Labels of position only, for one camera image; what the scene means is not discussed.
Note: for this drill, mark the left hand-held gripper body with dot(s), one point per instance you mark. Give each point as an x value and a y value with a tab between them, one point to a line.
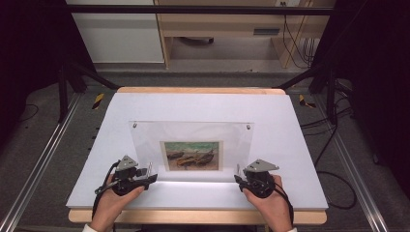
124	182

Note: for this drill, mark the person's left hand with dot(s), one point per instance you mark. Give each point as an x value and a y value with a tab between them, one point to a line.
111	206

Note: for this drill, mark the aluminium floor rail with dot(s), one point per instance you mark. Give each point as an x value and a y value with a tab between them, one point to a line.
354	151
38	161

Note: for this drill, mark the white foam board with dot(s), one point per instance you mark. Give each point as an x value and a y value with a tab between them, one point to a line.
199	106

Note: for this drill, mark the light wooden desk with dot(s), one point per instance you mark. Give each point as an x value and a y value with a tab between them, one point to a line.
225	22

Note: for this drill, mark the yellow clamp right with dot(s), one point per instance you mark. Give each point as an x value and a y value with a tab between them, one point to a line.
303	101

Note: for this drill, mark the person's right hand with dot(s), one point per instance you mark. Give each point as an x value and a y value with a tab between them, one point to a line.
274	206

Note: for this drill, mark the yellow black tape strip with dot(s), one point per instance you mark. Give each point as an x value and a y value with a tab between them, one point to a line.
98	101

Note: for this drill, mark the white cabinet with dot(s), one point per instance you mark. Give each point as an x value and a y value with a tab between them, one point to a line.
119	35

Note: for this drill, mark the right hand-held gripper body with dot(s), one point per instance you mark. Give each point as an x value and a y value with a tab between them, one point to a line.
259	183

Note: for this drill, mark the black horizontal bar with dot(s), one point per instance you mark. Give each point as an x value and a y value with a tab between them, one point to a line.
193	9

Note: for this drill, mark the clear acrylic photo frame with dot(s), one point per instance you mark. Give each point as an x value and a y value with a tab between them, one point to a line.
193	132

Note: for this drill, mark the dark curtain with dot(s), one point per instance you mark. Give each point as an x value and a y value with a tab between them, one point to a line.
29	48
377	80

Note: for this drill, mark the light wooden table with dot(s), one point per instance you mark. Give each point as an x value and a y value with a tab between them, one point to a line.
193	216

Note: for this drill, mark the dark curved object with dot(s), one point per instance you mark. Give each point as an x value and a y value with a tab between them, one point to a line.
199	40

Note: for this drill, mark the painting print card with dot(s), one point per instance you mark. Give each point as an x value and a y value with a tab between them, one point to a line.
191	156

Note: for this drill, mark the black metal stand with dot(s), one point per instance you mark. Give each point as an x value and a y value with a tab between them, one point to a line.
63	93
331	96

